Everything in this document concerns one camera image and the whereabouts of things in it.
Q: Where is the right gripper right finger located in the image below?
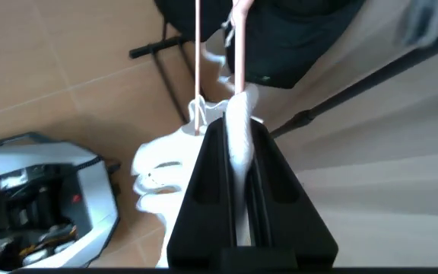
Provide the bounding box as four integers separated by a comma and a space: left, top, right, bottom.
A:
246, 117, 339, 269

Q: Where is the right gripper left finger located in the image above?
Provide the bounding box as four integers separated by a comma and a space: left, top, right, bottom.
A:
166, 116, 240, 269

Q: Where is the white garment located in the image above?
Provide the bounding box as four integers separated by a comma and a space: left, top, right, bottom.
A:
130, 82, 265, 268

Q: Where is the pink clothes hanger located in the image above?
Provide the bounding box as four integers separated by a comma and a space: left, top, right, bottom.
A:
193, 0, 257, 137

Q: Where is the black garment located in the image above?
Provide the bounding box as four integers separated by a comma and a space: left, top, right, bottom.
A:
153, 0, 367, 90

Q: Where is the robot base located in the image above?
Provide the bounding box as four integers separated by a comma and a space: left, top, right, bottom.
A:
0, 131, 122, 273

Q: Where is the black clothes rack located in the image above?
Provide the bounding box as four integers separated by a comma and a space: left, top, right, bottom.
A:
128, 21, 438, 140

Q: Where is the beige curtain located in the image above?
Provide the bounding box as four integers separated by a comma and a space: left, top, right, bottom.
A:
199, 0, 438, 268

